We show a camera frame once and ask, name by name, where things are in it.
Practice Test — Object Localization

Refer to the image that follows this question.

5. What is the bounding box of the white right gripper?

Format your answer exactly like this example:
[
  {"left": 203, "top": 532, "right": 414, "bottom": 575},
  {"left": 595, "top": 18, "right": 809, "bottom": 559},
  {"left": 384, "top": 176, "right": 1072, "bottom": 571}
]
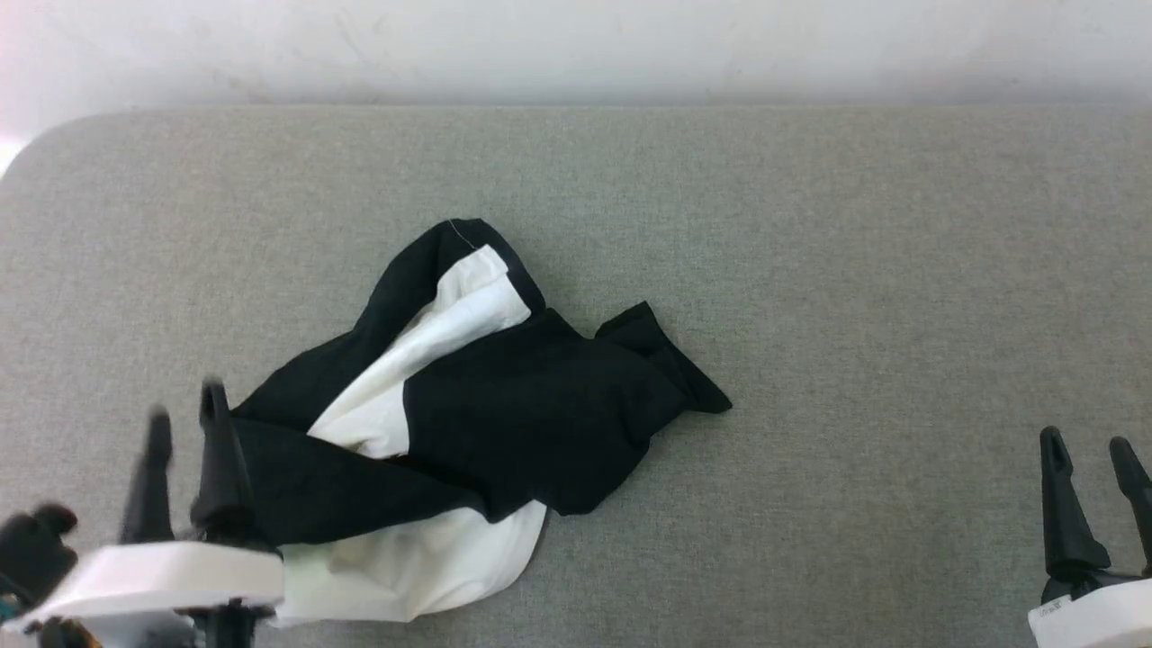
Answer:
[{"left": 1028, "top": 425, "right": 1152, "bottom": 648}]

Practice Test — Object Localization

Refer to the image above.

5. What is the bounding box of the black and white t-shirt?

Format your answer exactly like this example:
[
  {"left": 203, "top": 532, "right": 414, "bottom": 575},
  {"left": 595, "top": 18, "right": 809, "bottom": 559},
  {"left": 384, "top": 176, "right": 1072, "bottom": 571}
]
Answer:
[{"left": 229, "top": 217, "right": 734, "bottom": 627}]

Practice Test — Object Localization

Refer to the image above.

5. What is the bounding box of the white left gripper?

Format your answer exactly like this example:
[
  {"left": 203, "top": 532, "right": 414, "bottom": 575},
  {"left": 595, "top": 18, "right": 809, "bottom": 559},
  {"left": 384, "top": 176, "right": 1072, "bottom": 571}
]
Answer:
[{"left": 4, "top": 379, "right": 287, "bottom": 648}]

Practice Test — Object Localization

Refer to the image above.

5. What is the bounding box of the grey fabric sofa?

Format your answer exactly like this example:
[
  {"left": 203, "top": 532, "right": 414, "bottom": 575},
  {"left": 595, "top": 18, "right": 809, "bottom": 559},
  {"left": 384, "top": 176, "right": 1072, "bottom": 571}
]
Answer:
[{"left": 0, "top": 103, "right": 1152, "bottom": 648}]

